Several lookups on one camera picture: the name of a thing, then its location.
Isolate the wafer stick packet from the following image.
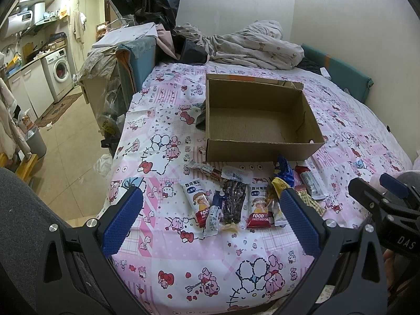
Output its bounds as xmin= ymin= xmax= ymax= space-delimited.
xmin=295 ymin=185 xmax=326 ymax=216

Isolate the red white bar wrapper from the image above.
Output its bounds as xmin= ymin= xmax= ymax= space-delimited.
xmin=295 ymin=166 xmax=327 ymax=201

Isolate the white rice cake packet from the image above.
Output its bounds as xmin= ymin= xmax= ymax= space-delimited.
xmin=179 ymin=179 xmax=211 ymax=228
xmin=246 ymin=182 xmax=271 ymax=229

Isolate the blue snack bag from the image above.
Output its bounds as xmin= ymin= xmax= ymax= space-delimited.
xmin=274 ymin=154 xmax=295 ymax=187

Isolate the dark chocolate snack packet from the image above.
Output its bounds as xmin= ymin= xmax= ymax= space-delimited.
xmin=222 ymin=180 xmax=246 ymax=225

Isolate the clear brown snack wrapper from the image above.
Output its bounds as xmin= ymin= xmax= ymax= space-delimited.
xmin=187 ymin=160 xmax=222 ymax=181

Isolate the yellow gold snack packet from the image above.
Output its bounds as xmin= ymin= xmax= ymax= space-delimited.
xmin=271 ymin=177 xmax=290 ymax=228

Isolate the blue white small sachet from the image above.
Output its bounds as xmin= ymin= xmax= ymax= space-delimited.
xmin=203 ymin=191 xmax=224 ymax=238

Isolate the person's right hand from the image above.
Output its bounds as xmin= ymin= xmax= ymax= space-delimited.
xmin=383 ymin=249 xmax=396 ymax=289

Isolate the pink cartoon bed sheet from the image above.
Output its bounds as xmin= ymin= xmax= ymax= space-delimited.
xmin=98 ymin=60 xmax=414 ymax=312

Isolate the teal headboard cushion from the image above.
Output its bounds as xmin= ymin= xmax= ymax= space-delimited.
xmin=300 ymin=44 xmax=374 ymax=103

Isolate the grey trash bin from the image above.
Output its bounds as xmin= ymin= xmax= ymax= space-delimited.
xmin=25 ymin=126 xmax=47 ymax=159

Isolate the cardboard box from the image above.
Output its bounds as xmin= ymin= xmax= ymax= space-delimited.
xmin=205 ymin=74 xmax=325 ymax=162

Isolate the brown floor mat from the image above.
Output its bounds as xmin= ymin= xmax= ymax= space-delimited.
xmin=36 ymin=92 xmax=83 ymax=127

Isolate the dark cloth beside box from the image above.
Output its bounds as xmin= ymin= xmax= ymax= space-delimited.
xmin=196 ymin=102 xmax=206 ymax=131

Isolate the white washing machine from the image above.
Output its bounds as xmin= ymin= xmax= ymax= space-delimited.
xmin=41 ymin=48 xmax=73 ymax=103

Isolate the white kitchen cabinet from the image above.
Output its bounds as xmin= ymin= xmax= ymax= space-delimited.
xmin=9 ymin=60 xmax=53 ymax=120

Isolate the teal side cushion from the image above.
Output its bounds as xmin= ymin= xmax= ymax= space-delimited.
xmin=115 ymin=36 xmax=156 ymax=99

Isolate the crumpled floral blanket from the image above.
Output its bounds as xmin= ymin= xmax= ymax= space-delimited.
xmin=174 ymin=20 xmax=305 ymax=70

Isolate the white water heater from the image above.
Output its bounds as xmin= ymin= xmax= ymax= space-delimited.
xmin=1 ymin=10 xmax=33 ymax=39

